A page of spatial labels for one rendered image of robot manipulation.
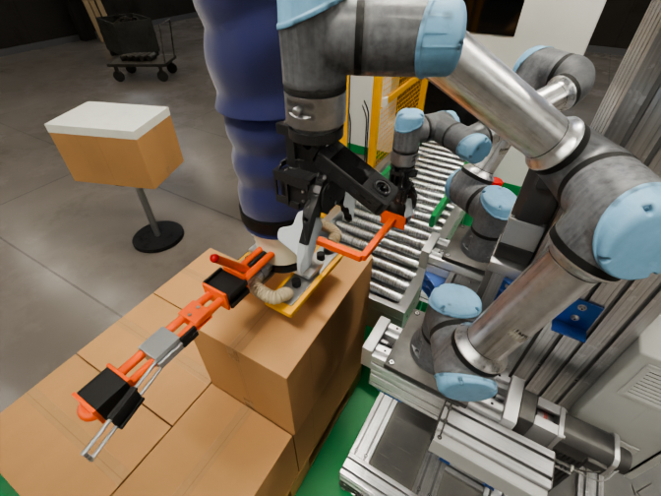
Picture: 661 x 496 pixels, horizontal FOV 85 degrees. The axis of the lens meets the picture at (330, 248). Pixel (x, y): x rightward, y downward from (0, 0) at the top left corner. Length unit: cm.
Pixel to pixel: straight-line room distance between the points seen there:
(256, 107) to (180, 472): 119
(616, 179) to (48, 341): 283
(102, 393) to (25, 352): 202
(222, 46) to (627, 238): 73
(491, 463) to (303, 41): 97
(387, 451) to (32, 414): 140
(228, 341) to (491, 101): 96
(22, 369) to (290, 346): 197
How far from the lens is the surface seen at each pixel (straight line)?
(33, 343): 292
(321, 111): 44
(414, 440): 185
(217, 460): 148
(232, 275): 102
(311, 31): 42
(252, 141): 86
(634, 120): 81
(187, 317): 96
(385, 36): 41
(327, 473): 198
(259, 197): 95
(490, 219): 127
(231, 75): 82
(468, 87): 58
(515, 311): 69
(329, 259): 121
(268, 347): 116
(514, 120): 61
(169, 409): 161
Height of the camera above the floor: 190
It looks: 41 degrees down
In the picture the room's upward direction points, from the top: straight up
